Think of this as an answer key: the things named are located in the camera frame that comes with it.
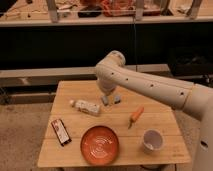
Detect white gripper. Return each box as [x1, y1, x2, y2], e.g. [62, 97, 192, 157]
[97, 81, 121, 106]

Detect wooden folding table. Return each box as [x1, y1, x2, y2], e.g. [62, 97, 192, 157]
[36, 78, 192, 169]

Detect white plastic bottle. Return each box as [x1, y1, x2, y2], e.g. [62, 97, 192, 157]
[69, 100, 101, 116]

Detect white paper cup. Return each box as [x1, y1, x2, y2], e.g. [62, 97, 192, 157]
[142, 129, 164, 154]

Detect orange ceramic bowl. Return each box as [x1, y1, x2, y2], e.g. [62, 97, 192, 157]
[80, 125, 119, 166]

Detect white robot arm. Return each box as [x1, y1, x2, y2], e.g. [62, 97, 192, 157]
[94, 50, 213, 171]

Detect black hanging cable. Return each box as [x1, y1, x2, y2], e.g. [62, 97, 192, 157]
[132, 14, 139, 73]

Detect grey metal bench rail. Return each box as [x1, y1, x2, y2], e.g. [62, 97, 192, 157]
[0, 63, 170, 88]

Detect orange carrot toy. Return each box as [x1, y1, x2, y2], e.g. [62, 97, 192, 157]
[128, 106, 144, 128]

